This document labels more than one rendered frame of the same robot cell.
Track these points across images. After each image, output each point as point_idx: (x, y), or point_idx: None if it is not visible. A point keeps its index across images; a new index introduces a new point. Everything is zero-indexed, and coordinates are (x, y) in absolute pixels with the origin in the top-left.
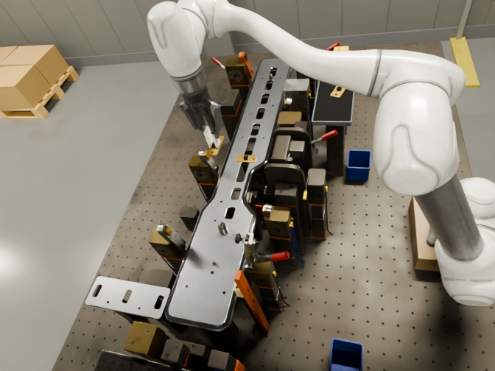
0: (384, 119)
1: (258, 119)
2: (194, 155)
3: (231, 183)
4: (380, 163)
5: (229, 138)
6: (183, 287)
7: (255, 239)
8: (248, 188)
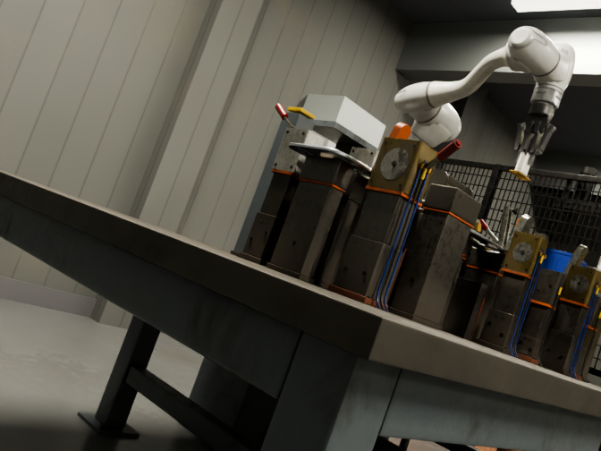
0: (452, 108)
1: (423, 208)
2: (537, 235)
3: (494, 247)
4: (461, 124)
5: (450, 287)
6: (563, 284)
7: (503, 209)
8: (476, 243)
